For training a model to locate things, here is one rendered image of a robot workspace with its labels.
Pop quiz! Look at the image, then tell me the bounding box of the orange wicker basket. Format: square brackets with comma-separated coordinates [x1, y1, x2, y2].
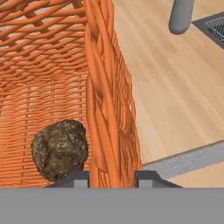
[0, 0, 144, 189]

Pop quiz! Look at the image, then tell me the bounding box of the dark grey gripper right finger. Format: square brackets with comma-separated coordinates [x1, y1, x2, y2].
[135, 170, 182, 189]

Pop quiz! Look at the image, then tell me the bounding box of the brown round bread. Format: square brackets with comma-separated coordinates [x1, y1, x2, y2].
[31, 118, 89, 183]

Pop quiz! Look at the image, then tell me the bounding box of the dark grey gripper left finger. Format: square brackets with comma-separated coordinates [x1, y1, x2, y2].
[45, 170, 90, 189]

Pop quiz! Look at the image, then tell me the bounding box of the grey tap spout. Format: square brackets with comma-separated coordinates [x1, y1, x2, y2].
[168, 0, 195, 36]

